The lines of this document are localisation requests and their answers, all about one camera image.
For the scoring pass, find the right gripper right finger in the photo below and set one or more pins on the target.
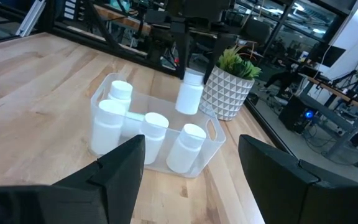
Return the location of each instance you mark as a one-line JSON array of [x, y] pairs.
[[291, 193]]

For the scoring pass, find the clear plastic basket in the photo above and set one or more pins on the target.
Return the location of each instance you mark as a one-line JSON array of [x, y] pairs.
[[163, 105]]

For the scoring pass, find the white pill bottle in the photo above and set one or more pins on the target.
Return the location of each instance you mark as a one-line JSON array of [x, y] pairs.
[[155, 137], [190, 96], [185, 149], [120, 93], [107, 130]]

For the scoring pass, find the black computer blue light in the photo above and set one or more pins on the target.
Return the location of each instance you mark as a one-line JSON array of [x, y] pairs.
[[294, 112]]

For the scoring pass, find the black monitor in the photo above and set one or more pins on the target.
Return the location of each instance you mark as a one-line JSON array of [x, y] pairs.
[[332, 56]]

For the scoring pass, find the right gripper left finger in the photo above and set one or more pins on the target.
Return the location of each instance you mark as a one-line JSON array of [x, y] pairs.
[[73, 199]]

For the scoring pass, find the wooden top desk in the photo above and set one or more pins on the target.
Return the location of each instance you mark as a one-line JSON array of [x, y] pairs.
[[353, 101]]

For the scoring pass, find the succulent in white patterned pot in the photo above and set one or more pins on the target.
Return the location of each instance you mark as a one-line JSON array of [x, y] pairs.
[[225, 93]]

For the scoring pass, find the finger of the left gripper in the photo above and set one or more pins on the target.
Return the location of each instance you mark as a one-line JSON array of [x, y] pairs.
[[181, 53], [219, 53]]

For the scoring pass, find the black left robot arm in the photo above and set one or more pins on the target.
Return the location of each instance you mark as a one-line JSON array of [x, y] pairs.
[[158, 43]]

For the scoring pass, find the person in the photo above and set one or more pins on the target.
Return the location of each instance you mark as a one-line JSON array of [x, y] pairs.
[[286, 77]]

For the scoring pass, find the silver aluminium extrusion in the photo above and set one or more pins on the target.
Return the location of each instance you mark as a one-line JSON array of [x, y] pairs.
[[31, 17]]

